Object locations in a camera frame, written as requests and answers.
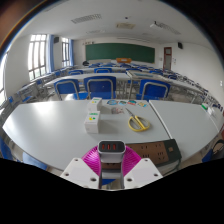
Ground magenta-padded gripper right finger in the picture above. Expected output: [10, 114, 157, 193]
[122, 148, 164, 190]

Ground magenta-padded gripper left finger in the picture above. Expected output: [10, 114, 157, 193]
[59, 148, 103, 190]

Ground dark power strip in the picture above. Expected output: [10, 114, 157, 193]
[100, 139, 183, 171]

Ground white carton with green print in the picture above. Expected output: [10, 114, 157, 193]
[83, 111, 101, 135]

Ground small crumpled wrapper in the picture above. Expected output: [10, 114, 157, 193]
[110, 107, 123, 115]

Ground small white carton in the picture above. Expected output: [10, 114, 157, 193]
[87, 96, 103, 113]

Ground black bag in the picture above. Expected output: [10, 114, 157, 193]
[210, 139, 224, 160]

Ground rows of white classroom desks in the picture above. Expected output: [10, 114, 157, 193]
[16, 63, 208, 101]

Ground shallow rectangular tray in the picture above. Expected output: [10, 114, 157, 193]
[125, 69, 160, 81]

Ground group of blue classroom chairs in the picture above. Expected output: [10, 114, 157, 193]
[6, 61, 224, 111]

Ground orange lectern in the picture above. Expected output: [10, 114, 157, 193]
[115, 57, 133, 64]

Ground brown door with window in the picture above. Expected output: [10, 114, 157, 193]
[162, 46, 173, 71]

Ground curved edge window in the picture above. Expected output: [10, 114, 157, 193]
[0, 53, 9, 104]

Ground blue curtain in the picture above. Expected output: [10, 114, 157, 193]
[68, 39, 74, 67]
[46, 34, 55, 73]

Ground narrow multi-pane window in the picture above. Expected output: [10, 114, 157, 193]
[61, 37, 70, 69]

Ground green chalkboard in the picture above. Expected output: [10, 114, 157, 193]
[85, 42, 156, 64]

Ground large multi-pane window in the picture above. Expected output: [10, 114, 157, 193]
[27, 33, 48, 81]

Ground ceiling projector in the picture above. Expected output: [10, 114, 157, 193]
[149, 21, 161, 30]

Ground ceiling air conditioner unit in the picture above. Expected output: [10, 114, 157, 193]
[115, 22, 136, 30]

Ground group of ceiling light panels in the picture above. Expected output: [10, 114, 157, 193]
[43, 0, 188, 44]

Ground blue chair with metal frame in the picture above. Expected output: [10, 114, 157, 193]
[53, 78, 81, 101]
[135, 79, 172, 102]
[101, 178, 116, 187]
[21, 151, 48, 171]
[201, 139, 224, 164]
[83, 75, 118, 100]
[0, 136, 14, 161]

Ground yellow-handled scissors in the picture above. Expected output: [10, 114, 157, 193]
[124, 107, 151, 133]

